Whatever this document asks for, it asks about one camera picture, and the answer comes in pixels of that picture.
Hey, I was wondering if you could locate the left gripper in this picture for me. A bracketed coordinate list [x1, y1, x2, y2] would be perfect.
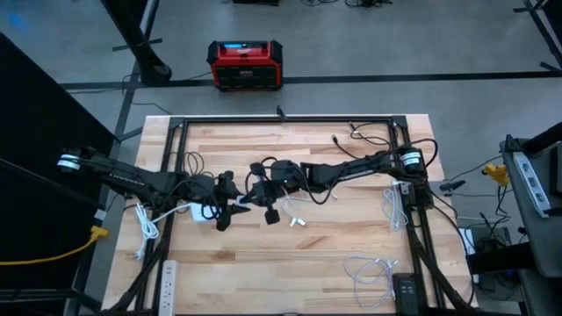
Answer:
[213, 169, 252, 233]

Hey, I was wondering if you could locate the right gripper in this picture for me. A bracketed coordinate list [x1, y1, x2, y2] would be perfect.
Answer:
[244, 178, 285, 226]

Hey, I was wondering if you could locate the white USB charging hub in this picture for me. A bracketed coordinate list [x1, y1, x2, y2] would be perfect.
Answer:
[190, 201, 220, 225]

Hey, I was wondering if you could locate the smooth white USB cable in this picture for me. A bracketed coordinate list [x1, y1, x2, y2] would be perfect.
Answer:
[280, 186, 339, 228]

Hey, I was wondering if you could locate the lavender braided USB cable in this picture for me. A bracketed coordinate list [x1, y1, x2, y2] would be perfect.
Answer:
[342, 255, 401, 311]

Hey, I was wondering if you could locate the white power strip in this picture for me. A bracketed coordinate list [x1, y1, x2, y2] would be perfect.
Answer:
[156, 259, 180, 316]

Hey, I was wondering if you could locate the red and black jobsite radio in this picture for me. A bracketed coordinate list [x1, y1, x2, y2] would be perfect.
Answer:
[205, 39, 285, 93]

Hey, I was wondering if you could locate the black stand pole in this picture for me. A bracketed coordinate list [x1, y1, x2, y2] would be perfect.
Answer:
[99, 0, 173, 88]

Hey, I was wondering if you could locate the black clamp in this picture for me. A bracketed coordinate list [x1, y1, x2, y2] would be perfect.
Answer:
[438, 178, 468, 193]

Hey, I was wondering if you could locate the black curtain partition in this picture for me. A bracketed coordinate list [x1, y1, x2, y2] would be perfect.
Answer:
[0, 32, 120, 293]

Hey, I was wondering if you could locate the yellow plug connector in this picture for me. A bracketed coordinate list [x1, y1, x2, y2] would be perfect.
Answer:
[481, 162, 511, 187]

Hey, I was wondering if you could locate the grey power strip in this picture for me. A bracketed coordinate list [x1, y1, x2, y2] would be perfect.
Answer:
[512, 150, 552, 219]

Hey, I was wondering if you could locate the grey cart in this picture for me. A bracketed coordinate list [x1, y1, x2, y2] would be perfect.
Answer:
[500, 122, 562, 316]

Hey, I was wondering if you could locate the black floor stand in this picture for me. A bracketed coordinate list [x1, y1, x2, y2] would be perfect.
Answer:
[512, 0, 562, 75]

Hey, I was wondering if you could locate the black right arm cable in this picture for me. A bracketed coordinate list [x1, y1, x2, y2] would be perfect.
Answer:
[301, 174, 335, 206]

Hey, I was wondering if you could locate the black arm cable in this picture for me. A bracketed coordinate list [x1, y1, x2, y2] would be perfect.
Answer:
[182, 150, 221, 220]
[301, 174, 335, 206]

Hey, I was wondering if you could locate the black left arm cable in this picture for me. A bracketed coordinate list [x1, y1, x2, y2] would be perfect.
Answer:
[182, 150, 221, 220]

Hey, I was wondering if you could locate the white hub power cord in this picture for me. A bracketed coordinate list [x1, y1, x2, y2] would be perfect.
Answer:
[130, 201, 194, 262]

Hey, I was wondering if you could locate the black aluminium table frame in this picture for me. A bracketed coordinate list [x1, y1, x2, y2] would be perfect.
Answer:
[103, 114, 478, 316]

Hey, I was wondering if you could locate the black USB cable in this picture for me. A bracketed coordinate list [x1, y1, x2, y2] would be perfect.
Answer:
[331, 121, 395, 162]

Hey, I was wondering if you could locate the black sleeved cable bundle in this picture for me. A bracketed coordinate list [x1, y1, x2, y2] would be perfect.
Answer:
[407, 232, 478, 315]
[103, 232, 172, 316]

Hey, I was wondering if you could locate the yellow extension cable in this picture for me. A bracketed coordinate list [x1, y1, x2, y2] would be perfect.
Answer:
[0, 225, 111, 267]

